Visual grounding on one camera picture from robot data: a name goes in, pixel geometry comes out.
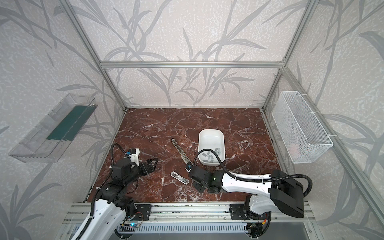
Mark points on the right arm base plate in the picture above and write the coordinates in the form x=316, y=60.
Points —
x=242, y=212

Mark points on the large beige black stapler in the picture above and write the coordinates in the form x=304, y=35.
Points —
x=184, y=157

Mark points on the aluminium front rail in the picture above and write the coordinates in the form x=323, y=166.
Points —
x=194, y=212

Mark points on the staple strips in tray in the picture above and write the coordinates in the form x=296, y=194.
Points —
x=209, y=159

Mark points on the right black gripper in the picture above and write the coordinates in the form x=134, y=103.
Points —
x=194, y=174

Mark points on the clear acrylic wall shelf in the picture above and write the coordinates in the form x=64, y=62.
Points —
x=48, y=140

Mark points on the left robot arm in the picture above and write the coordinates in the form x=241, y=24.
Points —
x=111, y=204

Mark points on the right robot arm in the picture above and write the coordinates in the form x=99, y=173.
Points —
x=267, y=193

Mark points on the white wire mesh basket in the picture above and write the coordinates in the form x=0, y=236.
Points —
x=303, y=135

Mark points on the small white stapler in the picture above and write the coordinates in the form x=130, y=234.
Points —
x=180, y=178

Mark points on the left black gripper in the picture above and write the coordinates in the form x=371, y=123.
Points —
x=147, y=166

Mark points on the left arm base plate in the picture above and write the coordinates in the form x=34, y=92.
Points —
x=143, y=212

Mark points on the white oval tray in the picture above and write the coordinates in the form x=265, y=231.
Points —
x=211, y=139

